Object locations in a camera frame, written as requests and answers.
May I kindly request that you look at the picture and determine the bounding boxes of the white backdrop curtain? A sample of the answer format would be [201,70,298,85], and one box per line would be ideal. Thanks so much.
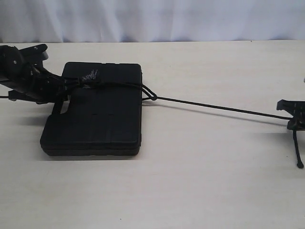
[0,0,305,43]

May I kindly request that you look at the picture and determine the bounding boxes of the black cord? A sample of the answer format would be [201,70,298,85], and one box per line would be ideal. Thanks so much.
[61,69,305,169]

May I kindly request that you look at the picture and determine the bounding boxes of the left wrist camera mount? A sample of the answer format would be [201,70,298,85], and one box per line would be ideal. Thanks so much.
[20,44,48,66]

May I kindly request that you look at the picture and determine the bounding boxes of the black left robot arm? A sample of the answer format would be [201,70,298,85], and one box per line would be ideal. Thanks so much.
[0,44,81,104]

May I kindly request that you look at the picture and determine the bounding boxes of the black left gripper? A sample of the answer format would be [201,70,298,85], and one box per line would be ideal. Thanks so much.
[7,60,80,112]

